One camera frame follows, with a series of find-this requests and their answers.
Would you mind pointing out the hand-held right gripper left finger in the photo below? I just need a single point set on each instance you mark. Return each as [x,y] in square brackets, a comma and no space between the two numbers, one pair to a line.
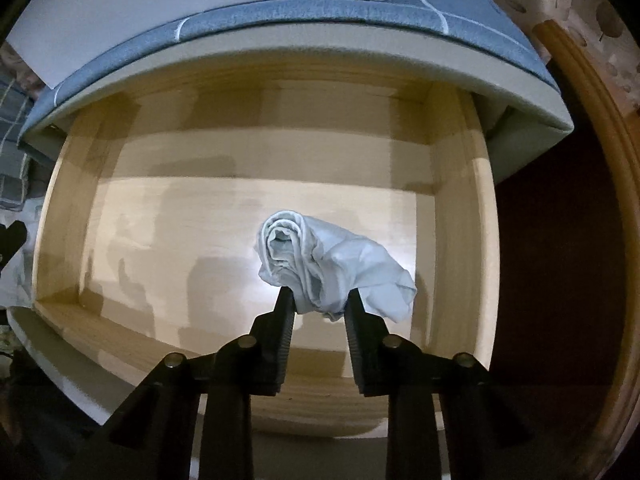
[285,340]

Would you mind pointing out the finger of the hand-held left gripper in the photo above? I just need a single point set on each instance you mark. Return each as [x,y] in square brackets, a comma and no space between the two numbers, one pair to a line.
[11,240]

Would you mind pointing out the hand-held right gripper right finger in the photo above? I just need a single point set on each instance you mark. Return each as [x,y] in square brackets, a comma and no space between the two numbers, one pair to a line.
[356,345]

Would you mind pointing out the pale grey blue underwear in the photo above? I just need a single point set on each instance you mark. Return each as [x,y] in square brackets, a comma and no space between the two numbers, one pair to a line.
[340,265]

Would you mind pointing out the wooden drawer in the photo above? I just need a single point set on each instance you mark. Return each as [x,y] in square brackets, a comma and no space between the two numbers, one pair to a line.
[175,220]

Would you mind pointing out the grey plaid bedding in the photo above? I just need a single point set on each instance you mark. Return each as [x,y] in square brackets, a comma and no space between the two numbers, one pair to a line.
[12,110]

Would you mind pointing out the grey nightstand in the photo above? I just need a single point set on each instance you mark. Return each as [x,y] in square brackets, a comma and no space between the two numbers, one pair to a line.
[350,40]

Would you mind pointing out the blue grey checked cloth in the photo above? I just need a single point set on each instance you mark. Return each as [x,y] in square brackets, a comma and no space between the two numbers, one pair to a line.
[450,5]

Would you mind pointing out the wooden bed frame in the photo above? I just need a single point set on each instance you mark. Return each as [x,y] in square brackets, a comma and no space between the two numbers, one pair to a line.
[600,160]

